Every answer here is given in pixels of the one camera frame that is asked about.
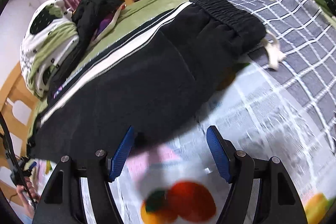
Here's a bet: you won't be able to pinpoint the black pants with white stripes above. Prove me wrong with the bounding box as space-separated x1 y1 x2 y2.
27 0 266 161

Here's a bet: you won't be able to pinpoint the black cable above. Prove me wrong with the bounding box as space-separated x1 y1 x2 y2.
0 110 38 210

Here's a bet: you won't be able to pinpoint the black jacket pile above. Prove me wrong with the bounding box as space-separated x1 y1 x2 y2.
47 0 125 101

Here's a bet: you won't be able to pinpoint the folded white green quilt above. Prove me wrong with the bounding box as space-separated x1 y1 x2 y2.
19 0 79 98

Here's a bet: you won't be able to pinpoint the wooden bed frame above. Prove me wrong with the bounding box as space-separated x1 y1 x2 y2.
3 0 309 195

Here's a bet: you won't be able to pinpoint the fruit print grid blanket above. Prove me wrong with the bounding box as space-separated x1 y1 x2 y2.
111 0 335 223

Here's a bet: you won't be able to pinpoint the person left hand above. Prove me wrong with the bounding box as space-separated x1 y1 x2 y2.
16 177 40 219

